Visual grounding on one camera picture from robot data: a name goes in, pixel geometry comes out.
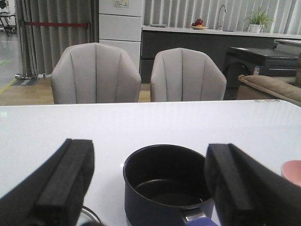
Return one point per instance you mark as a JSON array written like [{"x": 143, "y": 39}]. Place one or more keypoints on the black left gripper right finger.
[{"x": 247, "y": 193}]

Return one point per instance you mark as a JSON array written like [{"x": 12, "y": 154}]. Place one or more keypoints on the background desk with items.
[{"x": 6, "y": 16}]

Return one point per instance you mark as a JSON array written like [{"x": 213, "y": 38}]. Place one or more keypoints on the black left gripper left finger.
[{"x": 53, "y": 194}]

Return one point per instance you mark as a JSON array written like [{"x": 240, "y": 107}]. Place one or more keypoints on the left beige upholstered chair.
[{"x": 93, "y": 73}]

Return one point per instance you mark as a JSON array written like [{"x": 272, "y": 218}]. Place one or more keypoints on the dark blue saucepan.
[{"x": 165, "y": 186}]

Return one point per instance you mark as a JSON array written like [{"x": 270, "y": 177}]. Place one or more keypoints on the dark washing machine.
[{"x": 258, "y": 61}]

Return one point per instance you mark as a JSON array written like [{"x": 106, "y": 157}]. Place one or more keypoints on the fruit bowl on counter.
[{"x": 198, "y": 25}]

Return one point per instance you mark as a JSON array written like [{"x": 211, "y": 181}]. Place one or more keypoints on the silver kitchen faucet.
[{"x": 221, "y": 15}]

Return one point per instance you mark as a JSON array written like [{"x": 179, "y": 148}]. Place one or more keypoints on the grey curtain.
[{"x": 40, "y": 46}]

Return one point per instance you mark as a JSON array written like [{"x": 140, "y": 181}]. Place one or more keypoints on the dark kitchen counter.
[{"x": 214, "y": 43}]

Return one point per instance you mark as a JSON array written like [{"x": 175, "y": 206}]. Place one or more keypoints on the glass lid with blue knob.
[{"x": 88, "y": 216}]

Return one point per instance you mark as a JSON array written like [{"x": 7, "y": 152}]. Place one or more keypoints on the right beige upholstered chair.
[{"x": 181, "y": 74}]

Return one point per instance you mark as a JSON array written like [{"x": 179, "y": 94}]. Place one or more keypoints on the red barrier belt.
[{"x": 57, "y": 24}]

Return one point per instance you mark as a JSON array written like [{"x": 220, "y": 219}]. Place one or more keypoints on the pink bowl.
[{"x": 291, "y": 170}]

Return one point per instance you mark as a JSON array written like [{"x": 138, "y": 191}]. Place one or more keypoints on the potted green plant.
[{"x": 258, "y": 20}]

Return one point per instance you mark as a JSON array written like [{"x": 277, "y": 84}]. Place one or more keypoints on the white refrigerator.
[{"x": 120, "y": 25}]

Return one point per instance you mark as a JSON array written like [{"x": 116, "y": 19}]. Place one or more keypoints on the dark floor mat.
[{"x": 27, "y": 82}]

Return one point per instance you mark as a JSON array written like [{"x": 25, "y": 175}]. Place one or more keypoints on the beige upholstered chair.
[
  {"x": 181, "y": 74},
  {"x": 93, "y": 73}
]

